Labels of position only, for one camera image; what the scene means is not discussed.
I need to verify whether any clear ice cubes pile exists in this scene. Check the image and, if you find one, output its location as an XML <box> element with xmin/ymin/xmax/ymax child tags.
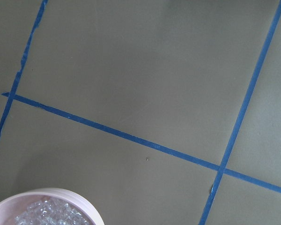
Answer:
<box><xmin>14</xmin><ymin>197</ymin><xmax>93</xmax><ymax>225</ymax></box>

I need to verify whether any pink ice bowl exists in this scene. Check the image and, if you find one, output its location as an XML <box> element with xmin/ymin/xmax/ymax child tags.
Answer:
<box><xmin>0</xmin><ymin>187</ymin><xmax>104</xmax><ymax>225</ymax></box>

